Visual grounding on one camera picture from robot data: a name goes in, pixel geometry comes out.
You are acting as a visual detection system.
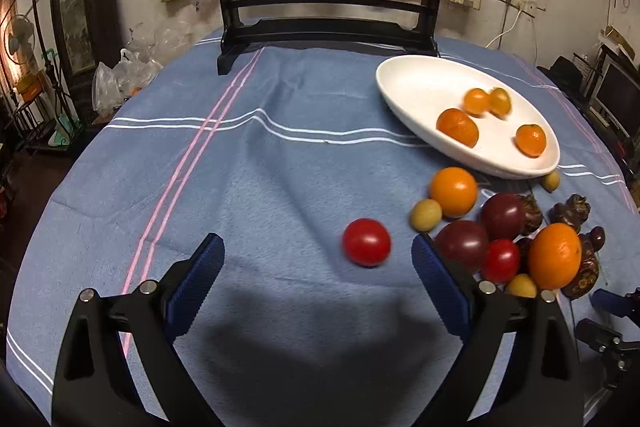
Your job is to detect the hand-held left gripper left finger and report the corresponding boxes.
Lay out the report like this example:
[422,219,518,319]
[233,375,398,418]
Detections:
[50,233,226,427]

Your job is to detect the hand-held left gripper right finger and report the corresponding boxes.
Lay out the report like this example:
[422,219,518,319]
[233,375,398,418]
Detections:
[411,233,586,427]

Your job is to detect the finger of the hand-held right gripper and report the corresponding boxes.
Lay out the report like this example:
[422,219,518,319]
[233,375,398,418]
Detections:
[574,318,640,390]
[592,288,640,320]

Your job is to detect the dark brown water chestnut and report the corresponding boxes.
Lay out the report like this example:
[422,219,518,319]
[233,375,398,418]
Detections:
[549,193,592,234]
[561,234,601,300]
[520,194,544,235]

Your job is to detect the dark purple passion fruit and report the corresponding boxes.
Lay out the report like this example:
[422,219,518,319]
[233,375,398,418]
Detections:
[434,220,490,274]
[480,193,527,242]

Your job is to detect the yellow-green round fruit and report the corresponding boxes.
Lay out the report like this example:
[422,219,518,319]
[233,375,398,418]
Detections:
[410,199,444,233]

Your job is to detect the large orange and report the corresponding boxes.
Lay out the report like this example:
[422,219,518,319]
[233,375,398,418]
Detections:
[527,223,583,290]

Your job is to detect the red cherry tomato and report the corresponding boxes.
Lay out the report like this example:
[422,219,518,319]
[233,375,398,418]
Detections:
[342,218,392,268]
[481,239,522,285]

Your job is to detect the white oval plate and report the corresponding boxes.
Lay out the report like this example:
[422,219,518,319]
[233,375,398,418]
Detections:
[375,55,561,180]

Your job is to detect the smooth round orange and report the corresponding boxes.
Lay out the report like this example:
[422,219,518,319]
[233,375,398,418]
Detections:
[429,167,479,218]

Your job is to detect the blue striped tablecloth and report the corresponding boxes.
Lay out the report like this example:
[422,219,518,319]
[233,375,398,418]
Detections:
[5,27,640,427]

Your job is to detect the orange mandarin with green stem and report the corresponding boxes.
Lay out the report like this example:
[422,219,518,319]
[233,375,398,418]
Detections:
[515,124,548,158]

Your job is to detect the small orange kumquat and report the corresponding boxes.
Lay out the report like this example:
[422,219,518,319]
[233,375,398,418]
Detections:
[487,87,512,118]
[462,88,493,118]

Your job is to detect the computer monitor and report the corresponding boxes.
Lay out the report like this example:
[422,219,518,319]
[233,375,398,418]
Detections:
[594,56,640,135]

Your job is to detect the clear plastic bags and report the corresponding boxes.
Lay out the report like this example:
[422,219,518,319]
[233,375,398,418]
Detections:
[92,12,196,114]

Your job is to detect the standing fan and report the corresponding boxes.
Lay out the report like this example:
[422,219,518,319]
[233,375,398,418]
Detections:
[2,14,36,72]

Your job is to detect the dark framed painting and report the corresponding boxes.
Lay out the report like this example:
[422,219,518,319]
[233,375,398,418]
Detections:
[50,0,120,108]

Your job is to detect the white cable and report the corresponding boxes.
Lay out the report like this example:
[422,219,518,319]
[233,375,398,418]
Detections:
[484,7,523,50]

